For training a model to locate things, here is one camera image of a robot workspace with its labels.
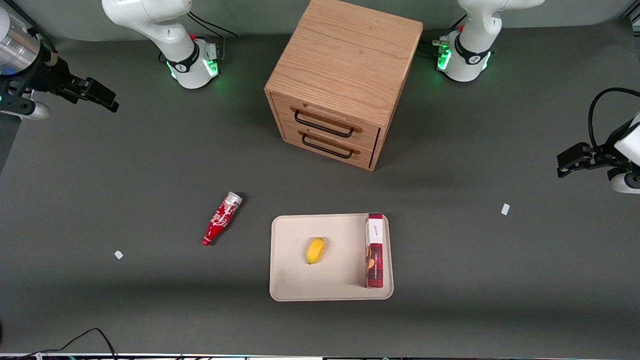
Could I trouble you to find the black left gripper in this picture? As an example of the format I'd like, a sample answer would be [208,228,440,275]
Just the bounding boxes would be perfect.
[557,125,634,179]

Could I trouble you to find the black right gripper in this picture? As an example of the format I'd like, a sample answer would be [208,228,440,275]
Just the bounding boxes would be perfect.
[27,50,120,113]

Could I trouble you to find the red coke bottle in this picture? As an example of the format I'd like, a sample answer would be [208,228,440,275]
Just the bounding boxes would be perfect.
[200,191,244,247]

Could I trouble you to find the beige plastic tray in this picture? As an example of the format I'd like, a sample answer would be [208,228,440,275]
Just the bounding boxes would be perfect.
[269,213,395,302]

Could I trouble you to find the wooden drawer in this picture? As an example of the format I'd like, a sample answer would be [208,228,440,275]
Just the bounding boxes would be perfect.
[271,93,381,151]
[281,122,377,169]

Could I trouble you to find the red cookie box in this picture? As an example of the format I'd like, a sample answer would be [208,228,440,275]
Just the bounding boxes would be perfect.
[364,213,385,289]

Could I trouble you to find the wooden drawer cabinet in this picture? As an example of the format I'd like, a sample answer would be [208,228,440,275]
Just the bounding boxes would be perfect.
[264,0,424,172]

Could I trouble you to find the yellow lemon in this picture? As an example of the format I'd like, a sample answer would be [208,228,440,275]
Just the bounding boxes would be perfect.
[305,237,327,265]

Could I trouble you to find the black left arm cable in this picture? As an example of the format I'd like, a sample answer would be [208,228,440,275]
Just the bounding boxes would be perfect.
[588,87,640,149]

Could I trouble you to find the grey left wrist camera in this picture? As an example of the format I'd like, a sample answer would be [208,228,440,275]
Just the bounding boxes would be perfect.
[608,167,640,195]

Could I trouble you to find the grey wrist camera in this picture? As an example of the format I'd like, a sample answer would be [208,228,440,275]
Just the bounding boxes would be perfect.
[608,167,640,195]
[0,75,51,122]

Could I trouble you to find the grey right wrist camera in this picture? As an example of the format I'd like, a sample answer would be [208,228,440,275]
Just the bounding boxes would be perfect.
[0,75,51,122]

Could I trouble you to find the black right base cables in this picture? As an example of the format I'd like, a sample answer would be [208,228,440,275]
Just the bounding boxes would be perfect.
[186,11,240,63]

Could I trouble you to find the black base cables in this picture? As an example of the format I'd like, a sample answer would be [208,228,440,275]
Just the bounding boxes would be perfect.
[186,11,240,63]
[417,15,468,58]

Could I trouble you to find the black left base cables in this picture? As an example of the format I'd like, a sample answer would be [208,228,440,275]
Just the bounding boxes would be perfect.
[417,15,468,58]

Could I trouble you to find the black drawer handle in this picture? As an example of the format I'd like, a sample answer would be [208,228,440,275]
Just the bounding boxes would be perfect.
[301,132,355,160]
[293,110,356,139]

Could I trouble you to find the black floor cable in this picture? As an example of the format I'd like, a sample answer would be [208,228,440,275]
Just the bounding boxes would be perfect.
[0,327,119,360]

